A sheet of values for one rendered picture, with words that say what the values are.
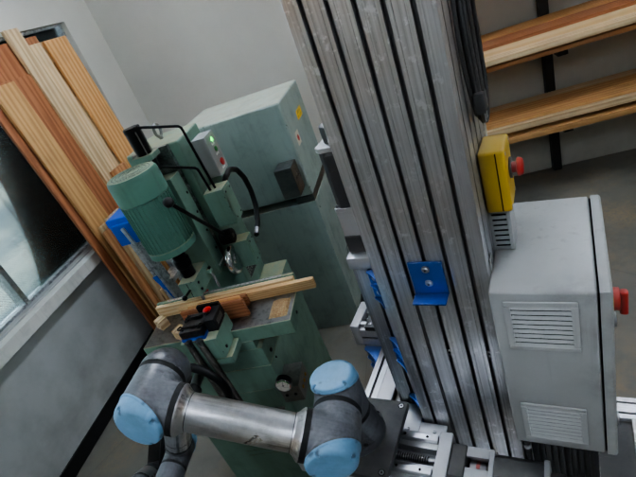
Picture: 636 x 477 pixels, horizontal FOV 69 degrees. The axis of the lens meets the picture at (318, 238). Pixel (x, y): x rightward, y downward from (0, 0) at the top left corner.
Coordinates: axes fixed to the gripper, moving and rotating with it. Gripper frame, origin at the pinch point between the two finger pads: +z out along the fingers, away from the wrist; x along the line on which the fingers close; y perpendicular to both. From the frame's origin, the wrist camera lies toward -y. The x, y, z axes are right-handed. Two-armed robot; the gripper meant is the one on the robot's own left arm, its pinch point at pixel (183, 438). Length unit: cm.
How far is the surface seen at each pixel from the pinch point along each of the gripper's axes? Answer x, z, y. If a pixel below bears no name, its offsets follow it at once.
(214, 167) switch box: 23, 28, -91
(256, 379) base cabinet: 19.5, 25.4, -7.9
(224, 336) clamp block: 19.8, 7.9, -29.5
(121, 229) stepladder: -51, 66, -84
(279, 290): 37, 25, -39
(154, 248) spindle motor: 5, 2, -65
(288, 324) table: 42, 13, -28
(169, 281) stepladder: -44, 86, -53
